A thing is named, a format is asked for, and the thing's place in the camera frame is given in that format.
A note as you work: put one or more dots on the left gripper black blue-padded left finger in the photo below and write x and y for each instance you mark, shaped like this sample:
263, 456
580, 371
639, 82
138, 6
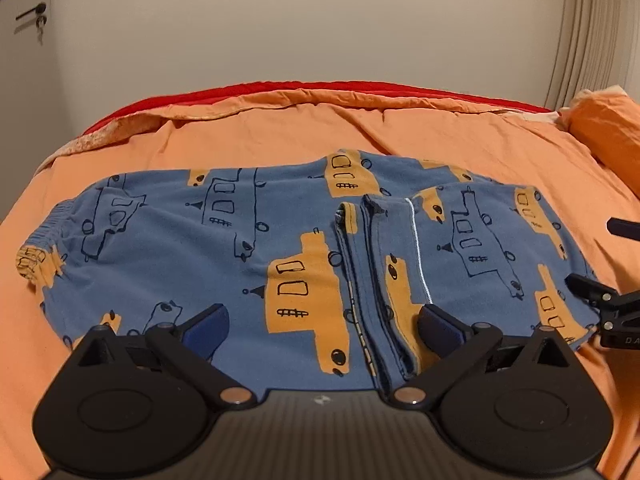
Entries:
134, 406

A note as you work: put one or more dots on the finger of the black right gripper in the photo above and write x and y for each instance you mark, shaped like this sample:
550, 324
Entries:
624, 228
592, 292

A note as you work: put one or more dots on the keys in door lock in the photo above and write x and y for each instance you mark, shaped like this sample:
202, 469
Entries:
41, 22

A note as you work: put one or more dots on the orange pillow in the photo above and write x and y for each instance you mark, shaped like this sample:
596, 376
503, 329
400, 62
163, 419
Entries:
607, 122

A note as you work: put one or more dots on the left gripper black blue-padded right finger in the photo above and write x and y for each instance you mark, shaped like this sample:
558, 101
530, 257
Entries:
508, 404

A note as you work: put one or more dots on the black door handle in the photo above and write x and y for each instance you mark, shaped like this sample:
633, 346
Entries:
37, 10

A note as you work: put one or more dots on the white door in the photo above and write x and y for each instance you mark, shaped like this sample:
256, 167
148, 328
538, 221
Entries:
35, 119

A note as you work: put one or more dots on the red bed sheet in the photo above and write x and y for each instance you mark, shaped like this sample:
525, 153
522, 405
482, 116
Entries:
378, 88

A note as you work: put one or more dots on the beige pleated curtain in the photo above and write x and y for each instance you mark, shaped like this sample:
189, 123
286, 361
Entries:
597, 47

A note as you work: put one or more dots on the orange duvet cover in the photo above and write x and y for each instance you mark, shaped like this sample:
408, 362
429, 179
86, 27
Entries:
290, 127

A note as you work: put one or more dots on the blue pants with orange cars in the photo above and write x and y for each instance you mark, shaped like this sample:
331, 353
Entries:
310, 276

